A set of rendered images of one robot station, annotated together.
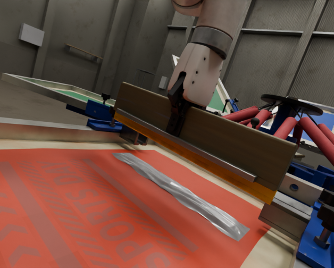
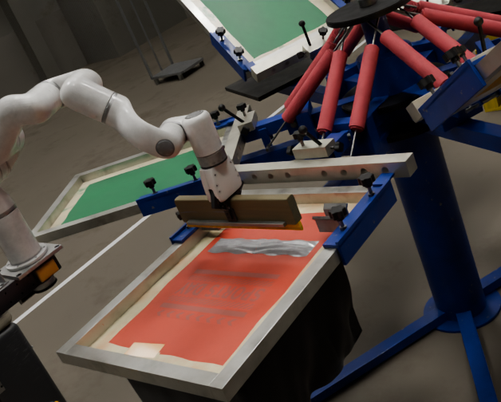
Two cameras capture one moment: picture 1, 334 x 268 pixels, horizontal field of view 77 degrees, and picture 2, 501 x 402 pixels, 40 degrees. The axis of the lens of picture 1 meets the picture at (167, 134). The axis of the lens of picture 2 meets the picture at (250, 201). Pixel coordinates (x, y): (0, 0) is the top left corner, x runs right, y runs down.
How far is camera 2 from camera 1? 146 cm
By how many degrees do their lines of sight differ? 16
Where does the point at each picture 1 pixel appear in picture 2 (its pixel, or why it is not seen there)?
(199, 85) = (225, 187)
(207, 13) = (196, 150)
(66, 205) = (209, 299)
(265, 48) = not seen: outside the picture
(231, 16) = (210, 143)
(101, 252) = (235, 303)
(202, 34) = (203, 163)
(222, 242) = (295, 263)
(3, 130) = (139, 290)
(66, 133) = (167, 263)
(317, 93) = not seen: outside the picture
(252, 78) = not seen: outside the picture
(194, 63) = (211, 182)
